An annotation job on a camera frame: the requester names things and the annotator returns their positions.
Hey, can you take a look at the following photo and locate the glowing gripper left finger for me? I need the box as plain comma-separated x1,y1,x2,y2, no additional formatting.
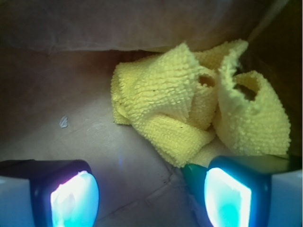
0,159,100,227

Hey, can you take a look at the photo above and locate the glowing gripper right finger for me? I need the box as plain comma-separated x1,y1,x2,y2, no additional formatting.
205,155,303,227

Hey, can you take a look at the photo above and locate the yellow terry cloth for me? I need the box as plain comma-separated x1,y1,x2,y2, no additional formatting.
111,39,291,167

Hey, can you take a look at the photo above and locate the brown paper bag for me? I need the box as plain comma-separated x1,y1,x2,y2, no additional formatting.
0,0,303,227

